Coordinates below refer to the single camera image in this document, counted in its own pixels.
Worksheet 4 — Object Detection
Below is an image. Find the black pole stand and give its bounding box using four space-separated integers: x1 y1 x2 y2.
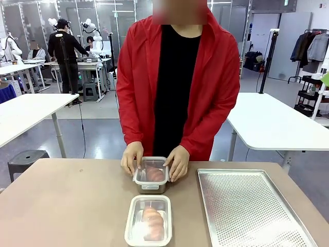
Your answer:
107 32 118 91

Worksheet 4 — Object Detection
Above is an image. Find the grey hanging jacket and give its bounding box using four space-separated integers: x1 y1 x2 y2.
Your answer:
307 33 329 62

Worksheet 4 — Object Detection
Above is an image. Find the person's right forearm red sleeve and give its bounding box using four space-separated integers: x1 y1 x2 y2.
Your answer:
117 87 155 146

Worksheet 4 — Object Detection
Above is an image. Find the golden brown croissant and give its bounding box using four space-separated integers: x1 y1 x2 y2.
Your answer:
142 207 165 241
145 166 165 182

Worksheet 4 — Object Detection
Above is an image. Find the black metal stool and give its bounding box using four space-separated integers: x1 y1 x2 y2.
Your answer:
7 150 51 183

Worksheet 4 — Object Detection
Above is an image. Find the white background desk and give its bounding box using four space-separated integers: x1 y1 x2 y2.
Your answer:
45 58 113 101
0 63 51 95

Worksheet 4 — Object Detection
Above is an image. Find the seated person dark hair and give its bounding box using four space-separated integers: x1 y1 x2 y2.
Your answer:
84 36 97 52

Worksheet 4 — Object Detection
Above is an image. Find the grey step stool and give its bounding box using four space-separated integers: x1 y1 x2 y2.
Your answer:
82 81 100 102

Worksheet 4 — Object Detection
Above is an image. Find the person's right hand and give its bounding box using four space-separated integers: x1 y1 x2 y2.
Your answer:
120 140 145 178

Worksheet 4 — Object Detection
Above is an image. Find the person's left forearm red sleeve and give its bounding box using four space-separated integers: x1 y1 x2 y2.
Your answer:
179 102 239 162

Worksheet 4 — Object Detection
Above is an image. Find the black stand white top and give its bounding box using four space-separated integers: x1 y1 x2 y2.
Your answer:
259 28 280 95

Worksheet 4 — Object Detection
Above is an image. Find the person in red jacket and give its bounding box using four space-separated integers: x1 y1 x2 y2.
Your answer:
116 5 241 162

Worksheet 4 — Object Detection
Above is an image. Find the large white table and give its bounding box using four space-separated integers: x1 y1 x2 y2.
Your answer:
0 93 80 159
226 92 329 169

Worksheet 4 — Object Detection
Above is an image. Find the dark hanging jacket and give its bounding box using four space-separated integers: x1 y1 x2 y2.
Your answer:
290 32 316 69

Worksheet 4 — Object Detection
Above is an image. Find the perforated metal baking tray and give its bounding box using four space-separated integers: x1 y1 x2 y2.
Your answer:
197 168 319 247

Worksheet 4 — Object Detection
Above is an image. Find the black utility cart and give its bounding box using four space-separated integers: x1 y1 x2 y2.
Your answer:
294 74 327 119

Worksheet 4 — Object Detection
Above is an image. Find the translucent plastic clip lid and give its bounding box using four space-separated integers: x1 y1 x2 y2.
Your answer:
124 195 173 245
132 156 172 190

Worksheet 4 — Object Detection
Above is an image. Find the stainless steel rectangular container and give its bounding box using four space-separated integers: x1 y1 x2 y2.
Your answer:
125 195 172 246
135 181 168 194

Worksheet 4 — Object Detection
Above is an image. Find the blue chair back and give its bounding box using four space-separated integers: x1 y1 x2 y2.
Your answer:
0 83 17 105

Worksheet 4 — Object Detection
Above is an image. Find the seated person grey top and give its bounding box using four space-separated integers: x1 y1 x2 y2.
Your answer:
27 40 48 67

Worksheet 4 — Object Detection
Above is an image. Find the person's left hand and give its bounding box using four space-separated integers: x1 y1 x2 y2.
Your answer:
163 145 191 183

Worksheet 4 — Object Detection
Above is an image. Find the standing person in black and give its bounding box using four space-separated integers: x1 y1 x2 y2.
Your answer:
48 18 89 95

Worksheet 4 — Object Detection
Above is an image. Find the black bags pile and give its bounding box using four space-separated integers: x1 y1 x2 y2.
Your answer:
243 50 265 73

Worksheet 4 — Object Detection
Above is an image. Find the black clothes rack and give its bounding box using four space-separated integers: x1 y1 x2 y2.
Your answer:
287 28 329 83

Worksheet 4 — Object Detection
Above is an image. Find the black tripod pole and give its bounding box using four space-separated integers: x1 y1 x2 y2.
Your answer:
59 37 83 105

